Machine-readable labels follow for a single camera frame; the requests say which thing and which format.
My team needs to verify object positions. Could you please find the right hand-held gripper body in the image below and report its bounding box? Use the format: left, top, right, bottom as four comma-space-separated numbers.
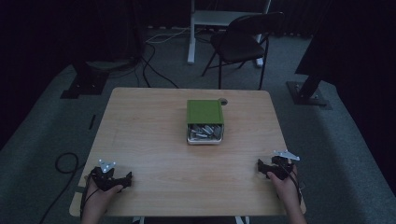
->
267, 149, 302, 181

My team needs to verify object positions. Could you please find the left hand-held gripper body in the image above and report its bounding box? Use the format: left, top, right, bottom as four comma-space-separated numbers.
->
89, 159, 125, 192

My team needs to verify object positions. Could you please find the white drawer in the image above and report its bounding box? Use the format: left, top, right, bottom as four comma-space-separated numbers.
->
186, 122, 225, 146

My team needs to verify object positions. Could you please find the green drawer box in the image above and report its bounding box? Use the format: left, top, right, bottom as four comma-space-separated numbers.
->
186, 99, 225, 126

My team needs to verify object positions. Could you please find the person's left hand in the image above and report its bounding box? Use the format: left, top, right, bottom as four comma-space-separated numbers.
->
80, 181, 124, 217

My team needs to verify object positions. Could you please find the person's right hand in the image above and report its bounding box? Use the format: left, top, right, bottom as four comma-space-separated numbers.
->
266, 169, 302, 213

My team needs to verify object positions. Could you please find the pile of small metal parts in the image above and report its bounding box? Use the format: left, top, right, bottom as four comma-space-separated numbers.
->
189, 124, 223, 141

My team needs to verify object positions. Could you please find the black metal stand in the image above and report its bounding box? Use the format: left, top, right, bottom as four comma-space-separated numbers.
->
286, 69, 332, 109
60, 59, 142, 100

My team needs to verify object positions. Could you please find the black folding chair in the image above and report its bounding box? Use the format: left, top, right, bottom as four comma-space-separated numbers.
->
201, 11, 286, 91

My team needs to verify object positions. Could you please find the dark curtain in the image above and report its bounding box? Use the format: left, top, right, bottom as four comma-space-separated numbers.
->
0, 0, 148, 151
294, 0, 396, 198

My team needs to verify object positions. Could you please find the right hand-held gripper cable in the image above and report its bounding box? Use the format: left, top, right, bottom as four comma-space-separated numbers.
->
280, 163, 304, 205

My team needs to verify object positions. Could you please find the hand-held gripper cable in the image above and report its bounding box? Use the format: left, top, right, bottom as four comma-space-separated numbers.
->
79, 175, 101, 219
280, 163, 304, 205

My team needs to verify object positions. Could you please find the left hand-held gripper cable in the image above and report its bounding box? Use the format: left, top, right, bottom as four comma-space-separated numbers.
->
79, 175, 101, 219

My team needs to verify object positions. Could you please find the black looped floor cable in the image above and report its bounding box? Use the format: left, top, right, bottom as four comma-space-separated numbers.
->
38, 151, 87, 224

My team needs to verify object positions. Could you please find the white floor cable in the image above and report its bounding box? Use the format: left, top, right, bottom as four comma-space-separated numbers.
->
145, 27, 191, 45

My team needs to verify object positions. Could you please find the white desk frame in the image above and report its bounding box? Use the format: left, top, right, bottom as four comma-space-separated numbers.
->
187, 0, 272, 68

